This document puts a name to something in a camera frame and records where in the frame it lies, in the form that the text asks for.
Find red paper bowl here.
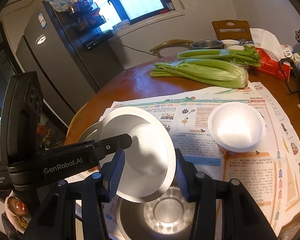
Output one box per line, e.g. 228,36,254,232
207,102,266,153
97,107,176,203

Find celery bunch back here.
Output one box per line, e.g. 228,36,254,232
177,46,261,67

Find curved wooden chair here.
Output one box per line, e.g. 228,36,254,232
149,39,193,59

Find celery bunch front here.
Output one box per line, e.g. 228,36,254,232
150,59,249,89

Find left hand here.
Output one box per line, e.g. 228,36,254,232
5,194,32,233

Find wooden chair backrest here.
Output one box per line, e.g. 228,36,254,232
212,20,253,41

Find red tissue box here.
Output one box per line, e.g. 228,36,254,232
250,28,291,81

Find steel pan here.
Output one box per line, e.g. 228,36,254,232
78,121,102,142

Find large steel bowl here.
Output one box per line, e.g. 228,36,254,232
116,180,196,240

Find grey refrigerator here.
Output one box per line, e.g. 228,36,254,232
16,1,124,125

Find small steel bowl background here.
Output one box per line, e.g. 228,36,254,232
191,40,224,49

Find celery bunch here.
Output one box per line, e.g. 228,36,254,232
177,46,261,67
150,59,249,89

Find newspaper sheets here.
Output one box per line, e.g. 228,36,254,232
65,81,300,240

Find black fridge side rack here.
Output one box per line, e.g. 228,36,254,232
50,0,114,51

